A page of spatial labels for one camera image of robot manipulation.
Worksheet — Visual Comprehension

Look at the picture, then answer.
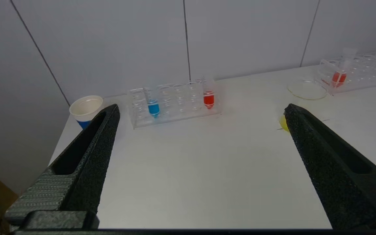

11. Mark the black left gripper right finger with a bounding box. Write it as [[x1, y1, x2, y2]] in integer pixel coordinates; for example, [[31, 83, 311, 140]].
[[284, 103, 376, 229]]

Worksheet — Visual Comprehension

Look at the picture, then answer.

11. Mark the test tube with red liquid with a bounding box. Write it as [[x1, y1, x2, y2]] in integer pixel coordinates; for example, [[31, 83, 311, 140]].
[[331, 48, 357, 88], [201, 77, 215, 109]]

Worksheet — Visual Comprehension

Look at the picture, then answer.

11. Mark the clear glass beaker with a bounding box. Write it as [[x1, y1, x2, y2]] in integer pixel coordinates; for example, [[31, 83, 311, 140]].
[[279, 80, 329, 133]]

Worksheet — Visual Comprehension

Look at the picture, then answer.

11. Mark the white paper cup blue sleeve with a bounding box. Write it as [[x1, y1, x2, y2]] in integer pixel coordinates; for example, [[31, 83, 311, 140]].
[[70, 95, 104, 130]]

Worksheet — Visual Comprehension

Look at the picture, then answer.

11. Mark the test tube with blue liquid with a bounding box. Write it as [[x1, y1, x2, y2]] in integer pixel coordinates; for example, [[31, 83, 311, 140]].
[[144, 87, 161, 118]]

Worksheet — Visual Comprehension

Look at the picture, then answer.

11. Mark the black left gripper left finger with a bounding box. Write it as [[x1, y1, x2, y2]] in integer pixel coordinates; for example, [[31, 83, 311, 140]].
[[5, 104, 120, 226]]

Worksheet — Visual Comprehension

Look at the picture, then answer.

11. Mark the clear acrylic test tube rack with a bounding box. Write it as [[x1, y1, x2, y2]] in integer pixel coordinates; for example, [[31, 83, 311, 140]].
[[128, 77, 221, 129], [319, 49, 376, 95]]

